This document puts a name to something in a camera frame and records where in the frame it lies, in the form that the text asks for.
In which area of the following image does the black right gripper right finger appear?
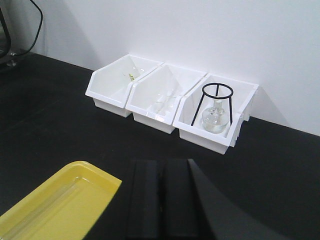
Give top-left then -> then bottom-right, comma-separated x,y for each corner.
162,158 -> 287,240

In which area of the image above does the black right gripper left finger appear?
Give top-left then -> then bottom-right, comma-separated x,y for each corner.
125,159 -> 165,240

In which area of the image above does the yellow plastic tray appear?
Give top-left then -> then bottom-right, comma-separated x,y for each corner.
0,161 -> 122,240

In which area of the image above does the clear glass flask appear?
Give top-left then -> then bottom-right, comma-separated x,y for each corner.
202,99 -> 230,134

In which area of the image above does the clear glass beaker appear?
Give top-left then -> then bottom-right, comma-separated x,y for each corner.
153,88 -> 180,115

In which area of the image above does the white storage bin middle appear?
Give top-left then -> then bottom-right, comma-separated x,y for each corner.
126,63 -> 207,134

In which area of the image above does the white storage bin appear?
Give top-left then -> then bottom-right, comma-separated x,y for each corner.
126,63 -> 207,134
85,54 -> 163,118
173,73 -> 259,154

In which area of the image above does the white storage bin right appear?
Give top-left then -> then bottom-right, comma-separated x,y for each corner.
173,73 -> 259,154

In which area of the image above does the white storage bin left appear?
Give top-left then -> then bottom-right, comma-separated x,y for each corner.
85,54 -> 163,118

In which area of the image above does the small glass beaker green stick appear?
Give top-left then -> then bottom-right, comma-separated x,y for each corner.
122,65 -> 145,82

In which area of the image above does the black wire tripod stand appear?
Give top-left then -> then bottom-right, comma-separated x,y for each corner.
190,82 -> 234,126

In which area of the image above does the black cable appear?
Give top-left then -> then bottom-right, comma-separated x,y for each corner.
0,0 -> 44,61

